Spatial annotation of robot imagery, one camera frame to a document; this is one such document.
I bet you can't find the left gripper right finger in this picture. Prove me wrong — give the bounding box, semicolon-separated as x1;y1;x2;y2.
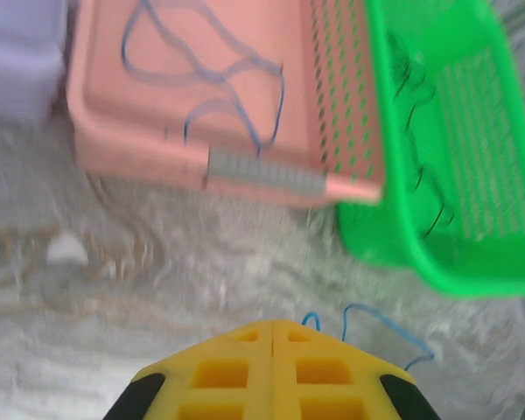
273;318;439;420

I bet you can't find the purple plastic basket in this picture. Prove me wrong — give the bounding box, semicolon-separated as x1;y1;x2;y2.
0;0;71;123

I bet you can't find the thin dark blue cable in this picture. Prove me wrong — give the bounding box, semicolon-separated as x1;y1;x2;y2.
121;0;286;161

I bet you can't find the thin light blue cable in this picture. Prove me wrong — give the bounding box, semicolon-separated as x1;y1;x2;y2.
300;303;435;373

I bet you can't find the pink plastic basket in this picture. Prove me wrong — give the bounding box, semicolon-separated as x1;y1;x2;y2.
65;0;386;209

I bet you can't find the thin black cable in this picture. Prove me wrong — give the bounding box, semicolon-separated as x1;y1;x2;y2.
387;32;456;240

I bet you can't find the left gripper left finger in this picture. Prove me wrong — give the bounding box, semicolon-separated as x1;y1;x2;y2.
108;320;275;420

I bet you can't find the green plastic basket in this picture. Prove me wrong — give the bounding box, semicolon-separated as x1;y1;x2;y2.
336;0;525;298

